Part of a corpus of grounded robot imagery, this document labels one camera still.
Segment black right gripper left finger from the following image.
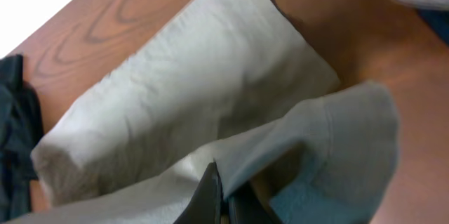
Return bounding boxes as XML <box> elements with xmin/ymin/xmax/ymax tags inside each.
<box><xmin>173</xmin><ymin>162</ymin><xmax>222</xmax><ymax>224</ymax></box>

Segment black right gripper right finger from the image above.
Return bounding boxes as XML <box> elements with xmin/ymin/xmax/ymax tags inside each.
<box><xmin>227</xmin><ymin>183</ymin><xmax>280</xmax><ymax>224</ymax></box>

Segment khaki green shorts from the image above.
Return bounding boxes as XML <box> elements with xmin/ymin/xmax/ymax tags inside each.
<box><xmin>19</xmin><ymin>0</ymin><xmax>398</xmax><ymax>223</ymax></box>

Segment black shirt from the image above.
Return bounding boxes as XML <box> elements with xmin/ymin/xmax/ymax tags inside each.
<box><xmin>1</xmin><ymin>54</ymin><xmax>43</xmax><ymax>223</ymax></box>

